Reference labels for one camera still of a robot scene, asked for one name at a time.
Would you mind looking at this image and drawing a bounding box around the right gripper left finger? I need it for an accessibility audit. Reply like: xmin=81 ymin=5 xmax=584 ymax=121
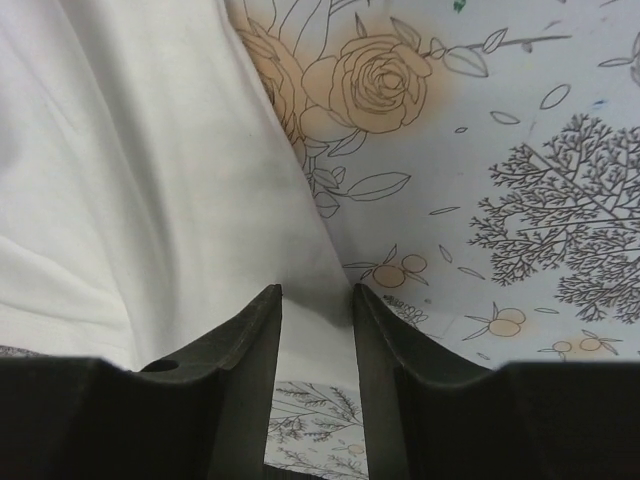
xmin=139 ymin=285 xmax=282 ymax=479

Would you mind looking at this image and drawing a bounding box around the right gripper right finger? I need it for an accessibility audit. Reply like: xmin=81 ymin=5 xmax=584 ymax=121
xmin=352 ymin=284 xmax=500 ymax=479

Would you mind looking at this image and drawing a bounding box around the white t-shirt with daisy print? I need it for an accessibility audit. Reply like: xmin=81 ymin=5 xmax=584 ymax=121
xmin=1 ymin=1 xmax=358 ymax=389

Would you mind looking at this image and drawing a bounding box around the floral patterned table mat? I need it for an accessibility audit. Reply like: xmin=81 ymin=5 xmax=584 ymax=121
xmin=227 ymin=1 xmax=639 ymax=479

